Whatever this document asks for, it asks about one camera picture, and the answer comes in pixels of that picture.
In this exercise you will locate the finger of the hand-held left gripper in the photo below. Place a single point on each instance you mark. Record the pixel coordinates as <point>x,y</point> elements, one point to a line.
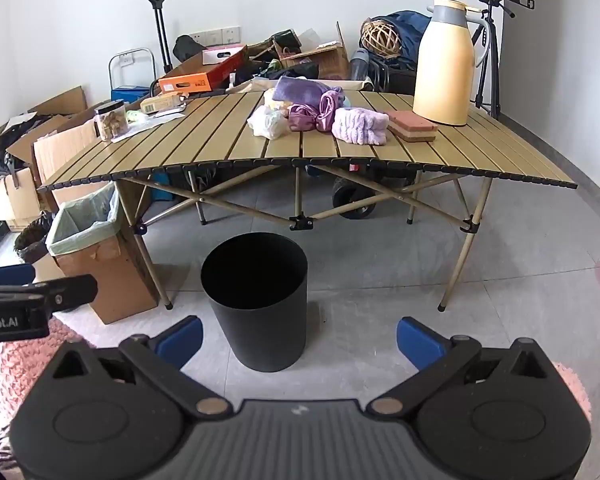
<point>70,291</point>
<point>7,275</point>

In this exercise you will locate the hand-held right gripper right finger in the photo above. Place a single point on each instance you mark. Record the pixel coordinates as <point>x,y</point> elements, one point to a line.
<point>420,342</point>

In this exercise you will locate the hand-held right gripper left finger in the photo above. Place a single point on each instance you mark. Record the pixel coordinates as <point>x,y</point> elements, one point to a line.
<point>182,342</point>

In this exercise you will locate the black round trash bin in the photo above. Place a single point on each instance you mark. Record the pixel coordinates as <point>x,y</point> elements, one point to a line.
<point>255,305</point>

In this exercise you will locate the brown sponge block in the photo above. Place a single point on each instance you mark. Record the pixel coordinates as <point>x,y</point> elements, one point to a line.
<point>412,125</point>

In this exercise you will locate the lavender fluffy headband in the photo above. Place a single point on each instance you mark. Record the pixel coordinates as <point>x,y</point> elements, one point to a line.
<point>360,125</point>

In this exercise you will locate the white plastic bag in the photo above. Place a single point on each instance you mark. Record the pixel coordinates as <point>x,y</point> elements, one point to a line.
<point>266,122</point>

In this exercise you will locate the pink satin ballet shoe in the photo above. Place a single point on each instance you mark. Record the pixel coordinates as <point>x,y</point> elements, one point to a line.
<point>330,107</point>

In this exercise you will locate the pink satin scrunchie cloth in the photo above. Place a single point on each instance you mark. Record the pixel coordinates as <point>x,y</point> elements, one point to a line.
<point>304,117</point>

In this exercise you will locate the purple fleece cloth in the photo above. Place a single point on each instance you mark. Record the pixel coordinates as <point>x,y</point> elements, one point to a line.
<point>300,89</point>

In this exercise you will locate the pink shaggy rug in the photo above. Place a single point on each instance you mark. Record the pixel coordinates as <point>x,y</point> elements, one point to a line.
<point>15,360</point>

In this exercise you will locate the beige bin black bag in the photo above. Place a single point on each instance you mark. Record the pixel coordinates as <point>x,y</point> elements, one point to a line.
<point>32,237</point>

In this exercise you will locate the cardboard box green liner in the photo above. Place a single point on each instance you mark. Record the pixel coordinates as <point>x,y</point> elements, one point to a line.
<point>115,270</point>

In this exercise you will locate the open cardboard box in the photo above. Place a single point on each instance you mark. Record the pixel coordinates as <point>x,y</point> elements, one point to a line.
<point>62,150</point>
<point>2,195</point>

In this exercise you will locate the black wagon wheel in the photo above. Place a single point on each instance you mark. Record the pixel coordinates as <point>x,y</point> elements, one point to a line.
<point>354,199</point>

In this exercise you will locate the clear jar black lid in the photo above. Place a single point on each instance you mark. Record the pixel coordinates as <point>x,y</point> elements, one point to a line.
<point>111,121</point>

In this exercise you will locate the printed paper sheet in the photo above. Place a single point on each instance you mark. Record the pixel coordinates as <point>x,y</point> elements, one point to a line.
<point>157,119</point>

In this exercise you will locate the blue plastic box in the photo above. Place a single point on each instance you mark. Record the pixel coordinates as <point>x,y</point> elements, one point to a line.
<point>129,94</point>

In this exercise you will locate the yellow carton box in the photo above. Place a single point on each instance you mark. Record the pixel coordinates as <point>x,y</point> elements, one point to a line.
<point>161,103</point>

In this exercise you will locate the tan folding slat table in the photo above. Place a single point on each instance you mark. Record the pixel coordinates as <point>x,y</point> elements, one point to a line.
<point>220,130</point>

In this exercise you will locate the orange cardboard tray box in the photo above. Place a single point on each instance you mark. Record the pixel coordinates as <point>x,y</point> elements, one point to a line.
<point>200,76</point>

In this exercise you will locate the black suitcase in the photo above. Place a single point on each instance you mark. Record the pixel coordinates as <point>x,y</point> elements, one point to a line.
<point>395,77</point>

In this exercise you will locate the beige wagon canvas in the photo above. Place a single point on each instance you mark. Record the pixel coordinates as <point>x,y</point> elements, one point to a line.
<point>250,85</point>

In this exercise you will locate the black soft bag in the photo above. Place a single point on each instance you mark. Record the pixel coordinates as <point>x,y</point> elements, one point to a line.
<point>187,47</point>

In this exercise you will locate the cream thermos jug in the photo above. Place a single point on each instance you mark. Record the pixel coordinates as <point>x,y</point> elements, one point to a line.
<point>442,70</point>

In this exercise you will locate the grey blue water bottle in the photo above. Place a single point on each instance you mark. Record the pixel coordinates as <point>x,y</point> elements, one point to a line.
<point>359,64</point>

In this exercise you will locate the brown cardboard box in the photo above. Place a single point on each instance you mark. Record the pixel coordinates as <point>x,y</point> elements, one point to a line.
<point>325,60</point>

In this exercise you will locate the wicker ball lamp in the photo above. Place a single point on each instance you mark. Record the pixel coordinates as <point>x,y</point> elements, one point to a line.
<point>380,37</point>

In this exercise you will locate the blue fabric bag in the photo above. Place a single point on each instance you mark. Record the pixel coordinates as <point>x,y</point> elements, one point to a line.
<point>410,30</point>

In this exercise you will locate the silver folding cart frame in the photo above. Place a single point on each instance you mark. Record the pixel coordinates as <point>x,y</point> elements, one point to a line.
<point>130,55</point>

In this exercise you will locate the black camera tripod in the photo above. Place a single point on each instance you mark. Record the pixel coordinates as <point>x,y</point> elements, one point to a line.
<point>491,60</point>

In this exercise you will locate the white wall outlet strip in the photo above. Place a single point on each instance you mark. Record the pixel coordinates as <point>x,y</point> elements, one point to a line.
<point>215,36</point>

